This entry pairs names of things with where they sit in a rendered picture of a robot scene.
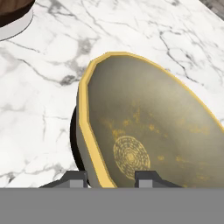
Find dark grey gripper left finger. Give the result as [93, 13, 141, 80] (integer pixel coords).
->
[38, 170, 89, 189]

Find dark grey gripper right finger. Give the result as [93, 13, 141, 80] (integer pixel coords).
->
[134, 170, 184, 189]

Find grey bowl with yellow rim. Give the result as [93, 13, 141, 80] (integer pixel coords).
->
[69, 51, 224, 189]

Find white plate with brown centre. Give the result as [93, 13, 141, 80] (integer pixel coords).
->
[0, 0, 36, 42]

